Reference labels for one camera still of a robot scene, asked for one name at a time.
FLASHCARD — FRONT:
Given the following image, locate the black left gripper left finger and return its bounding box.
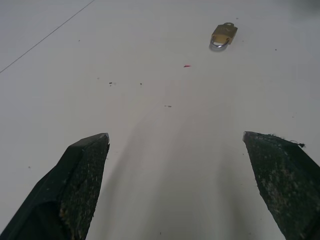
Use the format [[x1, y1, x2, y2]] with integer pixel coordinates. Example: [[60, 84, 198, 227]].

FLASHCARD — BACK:
[[0, 132, 111, 240]]

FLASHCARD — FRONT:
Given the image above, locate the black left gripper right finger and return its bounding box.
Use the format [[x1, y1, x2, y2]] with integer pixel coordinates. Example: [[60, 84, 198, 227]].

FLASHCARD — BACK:
[[242, 130, 320, 240]]

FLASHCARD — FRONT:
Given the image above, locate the brass padlock with silver shackle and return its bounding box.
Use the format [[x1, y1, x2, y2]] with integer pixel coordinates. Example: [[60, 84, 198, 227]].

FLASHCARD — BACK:
[[209, 22, 239, 53]]

